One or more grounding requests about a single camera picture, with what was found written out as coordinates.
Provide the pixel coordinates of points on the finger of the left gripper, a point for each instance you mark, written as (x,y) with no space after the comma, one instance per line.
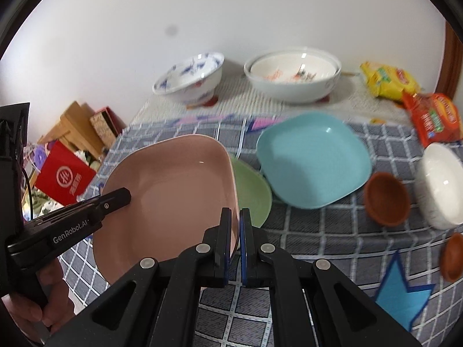
(108,203)

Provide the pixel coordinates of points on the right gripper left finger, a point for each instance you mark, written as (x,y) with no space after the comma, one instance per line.
(154,303)

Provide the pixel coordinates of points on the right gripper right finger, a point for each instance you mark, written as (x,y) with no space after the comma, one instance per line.
(313,304)

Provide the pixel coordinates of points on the pink square plate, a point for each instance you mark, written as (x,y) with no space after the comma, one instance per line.
(178,189)

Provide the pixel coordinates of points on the brown clay bowl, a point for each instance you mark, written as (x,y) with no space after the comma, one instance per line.
(451,258)
(386,199)

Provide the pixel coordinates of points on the teal square plate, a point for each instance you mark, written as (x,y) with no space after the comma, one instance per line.
(313,160)

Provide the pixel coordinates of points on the white ceramic bowl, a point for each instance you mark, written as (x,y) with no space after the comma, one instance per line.
(438,187)

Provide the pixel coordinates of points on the person's left hand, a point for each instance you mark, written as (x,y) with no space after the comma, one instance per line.
(59,310)

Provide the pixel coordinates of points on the red paper bag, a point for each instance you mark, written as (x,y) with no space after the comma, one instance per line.
(64,177)

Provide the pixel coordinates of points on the patterned gift box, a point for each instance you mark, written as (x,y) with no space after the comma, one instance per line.
(107,125)

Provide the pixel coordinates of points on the grey checked tablecloth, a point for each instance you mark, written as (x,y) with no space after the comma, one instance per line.
(341,232)

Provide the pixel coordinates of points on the green square plate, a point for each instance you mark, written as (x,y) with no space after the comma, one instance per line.
(253,191)

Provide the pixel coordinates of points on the blue patterned white bowl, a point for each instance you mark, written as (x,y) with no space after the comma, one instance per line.
(191,82)

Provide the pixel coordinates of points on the red chips bag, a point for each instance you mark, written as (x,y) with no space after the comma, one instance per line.
(435,117)

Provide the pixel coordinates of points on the large white outer bowl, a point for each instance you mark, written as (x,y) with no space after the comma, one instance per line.
(298,75)

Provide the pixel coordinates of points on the yellow chips bag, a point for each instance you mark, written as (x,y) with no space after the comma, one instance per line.
(388,82)

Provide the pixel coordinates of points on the brown wooden door frame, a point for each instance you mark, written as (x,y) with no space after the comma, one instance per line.
(451,66)

